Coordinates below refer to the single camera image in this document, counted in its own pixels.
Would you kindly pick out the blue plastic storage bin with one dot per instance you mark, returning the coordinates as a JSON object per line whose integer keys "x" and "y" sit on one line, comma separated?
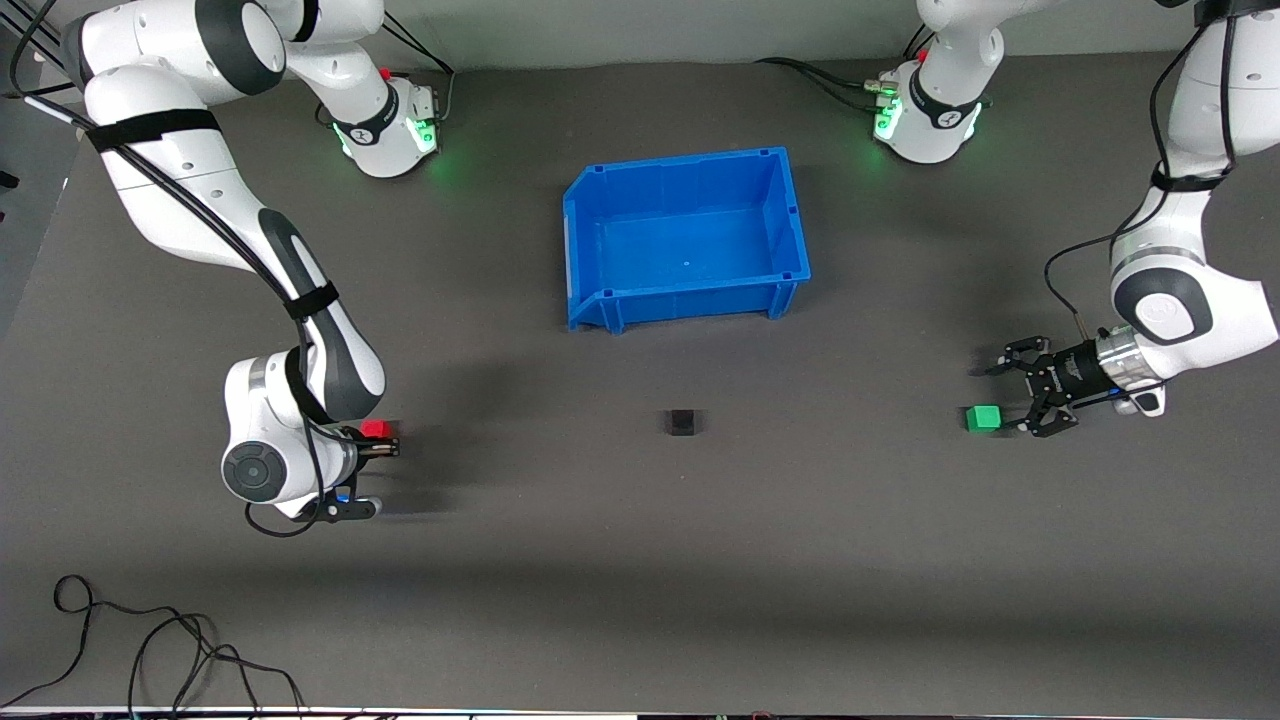
{"x": 690, "y": 240}

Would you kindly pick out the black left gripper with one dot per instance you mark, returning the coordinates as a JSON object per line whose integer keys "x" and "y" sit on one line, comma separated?
{"x": 1066, "y": 381}

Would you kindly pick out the small red cube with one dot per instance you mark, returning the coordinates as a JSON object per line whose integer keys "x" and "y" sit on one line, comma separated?
{"x": 376, "y": 429}

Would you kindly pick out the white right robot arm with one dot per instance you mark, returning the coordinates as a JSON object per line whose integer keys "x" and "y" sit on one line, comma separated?
{"x": 190, "y": 190}

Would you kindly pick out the small green cube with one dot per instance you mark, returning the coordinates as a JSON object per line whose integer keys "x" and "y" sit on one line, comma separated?
{"x": 983, "y": 418}

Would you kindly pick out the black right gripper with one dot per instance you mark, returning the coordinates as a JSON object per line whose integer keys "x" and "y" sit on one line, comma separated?
{"x": 366, "y": 447}

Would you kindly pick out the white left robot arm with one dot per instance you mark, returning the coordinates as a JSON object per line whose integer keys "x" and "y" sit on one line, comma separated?
{"x": 1180, "y": 290}

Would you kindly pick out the small black cube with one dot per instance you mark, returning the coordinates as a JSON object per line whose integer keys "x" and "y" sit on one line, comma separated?
{"x": 681, "y": 423}

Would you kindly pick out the dark gray table mat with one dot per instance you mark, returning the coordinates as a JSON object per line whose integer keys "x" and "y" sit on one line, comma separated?
{"x": 640, "y": 560}

